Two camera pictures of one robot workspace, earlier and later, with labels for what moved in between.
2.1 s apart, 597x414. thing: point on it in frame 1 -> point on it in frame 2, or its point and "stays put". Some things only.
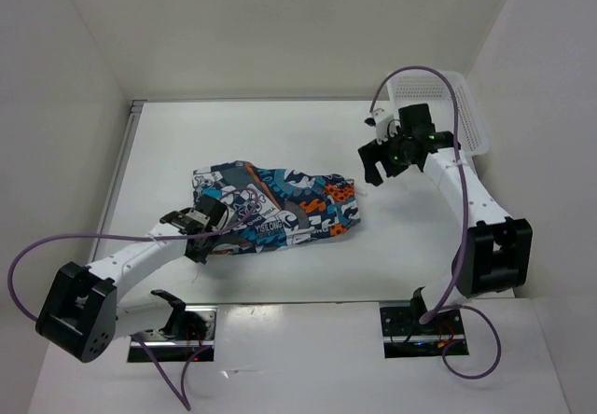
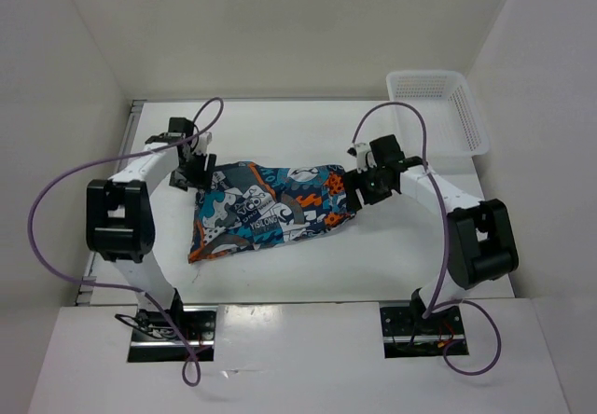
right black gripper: x=370 y=154 -> x=353 y=180
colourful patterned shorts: x=273 y=207 stays put
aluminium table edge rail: x=129 y=131 stays put
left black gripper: x=200 y=255 -> x=202 y=179
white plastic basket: x=423 y=86 stays put
